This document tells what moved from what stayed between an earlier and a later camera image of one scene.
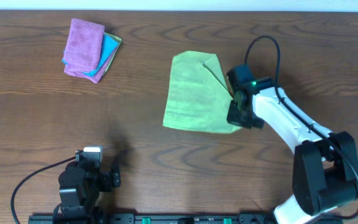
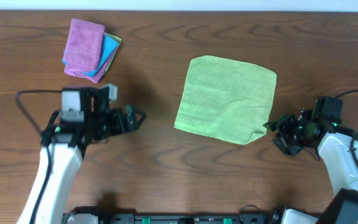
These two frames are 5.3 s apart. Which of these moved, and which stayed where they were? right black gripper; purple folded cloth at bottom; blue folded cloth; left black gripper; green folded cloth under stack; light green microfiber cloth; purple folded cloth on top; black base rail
Moved: light green microfiber cloth; left black gripper; right black gripper
Stayed: blue folded cloth; green folded cloth under stack; purple folded cloth on top; purple folded cloth at bottom; black base rail
